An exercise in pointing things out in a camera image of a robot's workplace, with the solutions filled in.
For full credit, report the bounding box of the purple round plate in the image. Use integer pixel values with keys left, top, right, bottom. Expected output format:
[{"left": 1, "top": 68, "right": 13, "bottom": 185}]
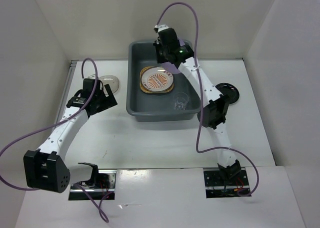
[{"left": 162, "top": 39, "right": 194, "bottom": 74}]

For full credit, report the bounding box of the round patterned plate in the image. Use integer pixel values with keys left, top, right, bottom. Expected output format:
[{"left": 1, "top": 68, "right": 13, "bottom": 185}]
[{"left": 139, "top": 66, "right": 175, "bottom": 93}]

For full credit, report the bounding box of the clear plastic cup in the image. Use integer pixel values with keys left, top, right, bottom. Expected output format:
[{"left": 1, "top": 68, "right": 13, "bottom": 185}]
[{"left": 173, "top": 92, "right": 189, "bottom": 110}]

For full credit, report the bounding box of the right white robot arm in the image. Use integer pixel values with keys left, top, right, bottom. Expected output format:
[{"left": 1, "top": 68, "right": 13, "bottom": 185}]
[{"left": 153, "top": 24, "right": 241, "bottom": 185}]

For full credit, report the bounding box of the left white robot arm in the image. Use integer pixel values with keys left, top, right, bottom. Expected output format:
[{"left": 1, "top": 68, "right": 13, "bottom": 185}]
[{"left": 23, "top": 78, "right": 117, "bottom": 193}]

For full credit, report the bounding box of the grey plastic bin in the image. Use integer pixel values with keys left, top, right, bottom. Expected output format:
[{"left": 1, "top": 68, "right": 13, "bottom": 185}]
[{"left": 126, "top": 40, "right": 200, "bottom": 122}]

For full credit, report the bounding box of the clear square small dish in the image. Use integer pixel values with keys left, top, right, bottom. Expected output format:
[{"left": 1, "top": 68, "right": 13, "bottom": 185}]
[{"left": 98, "top": 75, "right": 120, "bottom": 96}]

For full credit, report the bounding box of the black round plate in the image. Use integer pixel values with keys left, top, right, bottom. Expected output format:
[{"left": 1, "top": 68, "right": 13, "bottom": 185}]
[{"left": 215, "top": 83, "right": 240, "bottom": 104}]

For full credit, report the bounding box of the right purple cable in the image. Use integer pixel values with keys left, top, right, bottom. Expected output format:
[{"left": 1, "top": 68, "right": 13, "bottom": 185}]
[{"left": 156, "top": 2, "right": 261, "bottom": 197}]

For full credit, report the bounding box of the purple cable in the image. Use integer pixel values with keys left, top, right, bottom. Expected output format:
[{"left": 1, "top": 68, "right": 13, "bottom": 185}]
[
  {"left": 0, "top": 58, "right": 116, "bottom": 223},
  {"left": 156, "top": 2, "right": 261, "bottom": 197}
]

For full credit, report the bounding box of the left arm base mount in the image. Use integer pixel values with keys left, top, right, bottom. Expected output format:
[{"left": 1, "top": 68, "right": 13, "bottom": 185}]
[{"left": 68, "top": 170, "right": 117, "bottom": 201}]

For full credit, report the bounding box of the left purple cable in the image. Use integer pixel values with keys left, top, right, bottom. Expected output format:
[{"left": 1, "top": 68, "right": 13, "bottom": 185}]
[{"left": 0, "top": 58, "right": 116, "bottom": 223}]

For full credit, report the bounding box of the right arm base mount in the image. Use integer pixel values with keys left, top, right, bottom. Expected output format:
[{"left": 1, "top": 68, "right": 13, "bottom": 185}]
[{"left": 203, "top": 169, "right": 251, "bottom": 199}]

